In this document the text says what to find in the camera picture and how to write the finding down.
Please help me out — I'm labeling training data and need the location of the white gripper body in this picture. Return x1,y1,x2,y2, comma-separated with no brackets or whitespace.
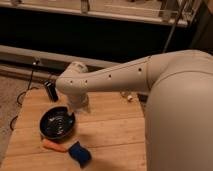
67,93,89,111

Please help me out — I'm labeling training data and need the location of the black ceramic bowl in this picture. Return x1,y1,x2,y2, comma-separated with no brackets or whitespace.
39,106,75,140

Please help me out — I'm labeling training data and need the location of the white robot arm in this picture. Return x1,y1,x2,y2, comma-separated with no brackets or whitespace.
56,50,213,171

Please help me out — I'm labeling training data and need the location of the black rectangular box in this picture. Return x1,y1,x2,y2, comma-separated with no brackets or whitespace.
44,81,58,102

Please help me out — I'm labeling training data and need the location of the blue sponge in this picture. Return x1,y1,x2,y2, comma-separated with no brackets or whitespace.
68,141,92,168

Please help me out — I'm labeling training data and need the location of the white small bottle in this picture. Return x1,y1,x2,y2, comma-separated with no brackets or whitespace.
120,92,133,102

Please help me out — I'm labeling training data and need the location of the orange carrot toy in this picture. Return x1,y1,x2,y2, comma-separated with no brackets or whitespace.
42,139,67,153

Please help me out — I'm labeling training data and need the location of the dark cabinet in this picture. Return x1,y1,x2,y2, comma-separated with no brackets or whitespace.
190,0,213,55

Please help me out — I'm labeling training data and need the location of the metal diagonal pole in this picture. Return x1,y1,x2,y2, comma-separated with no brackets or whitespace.
162,0,187,53

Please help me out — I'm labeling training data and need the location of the black cable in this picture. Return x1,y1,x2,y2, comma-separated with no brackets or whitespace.
9,59,40,132

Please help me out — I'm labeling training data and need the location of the grey metal rail beam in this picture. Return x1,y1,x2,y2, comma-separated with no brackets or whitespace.
0,44,121,75

